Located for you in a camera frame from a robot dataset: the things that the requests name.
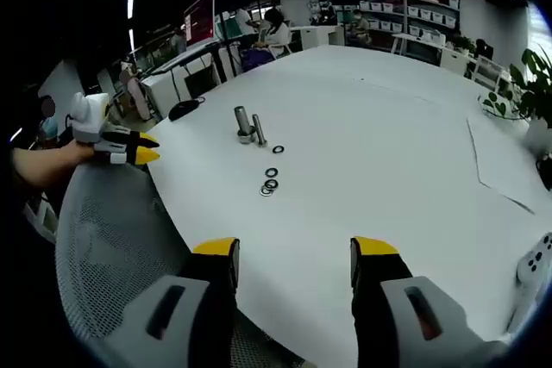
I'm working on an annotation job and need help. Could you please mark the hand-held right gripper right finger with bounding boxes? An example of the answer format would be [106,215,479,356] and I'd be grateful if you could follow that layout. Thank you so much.
[349,235,521,368]

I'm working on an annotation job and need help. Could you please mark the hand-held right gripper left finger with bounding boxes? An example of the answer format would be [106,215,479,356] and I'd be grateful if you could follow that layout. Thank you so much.
[101,236,242,368]

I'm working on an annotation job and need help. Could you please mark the thick metal threaded stud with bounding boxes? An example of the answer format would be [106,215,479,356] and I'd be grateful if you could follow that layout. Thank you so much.
[234,105,256,146]

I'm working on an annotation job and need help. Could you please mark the thin metal threaded stud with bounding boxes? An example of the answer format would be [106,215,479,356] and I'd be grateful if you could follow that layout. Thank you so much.
[252,113,269,148]

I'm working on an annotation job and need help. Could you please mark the white side desk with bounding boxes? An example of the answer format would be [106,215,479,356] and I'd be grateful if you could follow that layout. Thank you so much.
[140,40,243,122]

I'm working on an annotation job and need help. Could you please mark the black rounded object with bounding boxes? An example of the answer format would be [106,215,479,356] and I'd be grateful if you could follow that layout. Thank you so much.
[167,99,206,122]

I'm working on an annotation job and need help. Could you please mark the grey mesh chair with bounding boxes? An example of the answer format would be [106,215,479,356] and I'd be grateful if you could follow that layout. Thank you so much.
[54,159,307,368]

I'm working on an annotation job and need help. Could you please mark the red monitor screen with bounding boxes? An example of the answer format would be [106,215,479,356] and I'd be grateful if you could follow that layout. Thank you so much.
[184,0,217,48]

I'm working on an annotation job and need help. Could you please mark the white game controller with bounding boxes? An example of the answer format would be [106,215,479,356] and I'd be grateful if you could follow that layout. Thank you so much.
[506,232,552,334]

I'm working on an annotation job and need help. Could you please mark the green board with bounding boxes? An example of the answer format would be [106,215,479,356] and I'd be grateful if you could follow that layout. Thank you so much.
[217,14,241,41]

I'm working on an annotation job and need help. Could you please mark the purple bag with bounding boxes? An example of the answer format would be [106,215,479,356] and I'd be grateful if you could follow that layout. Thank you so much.
[241,47,278,72]

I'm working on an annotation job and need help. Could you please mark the white paper sheet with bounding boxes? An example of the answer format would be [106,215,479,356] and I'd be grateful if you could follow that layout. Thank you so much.
[466,115,536,216]

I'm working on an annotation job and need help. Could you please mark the black box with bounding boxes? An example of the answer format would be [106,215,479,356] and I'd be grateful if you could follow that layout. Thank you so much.
[536,156,552,192]

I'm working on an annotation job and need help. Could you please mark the white cabinet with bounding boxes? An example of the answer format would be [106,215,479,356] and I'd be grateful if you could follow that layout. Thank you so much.
[299,25,347,51]

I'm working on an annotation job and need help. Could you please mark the glass bowl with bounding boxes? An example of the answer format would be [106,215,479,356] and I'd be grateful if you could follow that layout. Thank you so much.
[477,92,530,122]

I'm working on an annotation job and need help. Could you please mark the green potted plant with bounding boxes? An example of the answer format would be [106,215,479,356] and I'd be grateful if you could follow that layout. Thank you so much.
[479,47,552,159]

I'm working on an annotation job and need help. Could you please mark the shelving unit with white bins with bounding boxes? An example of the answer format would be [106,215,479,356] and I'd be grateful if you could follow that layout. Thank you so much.
[357,0,461,42]

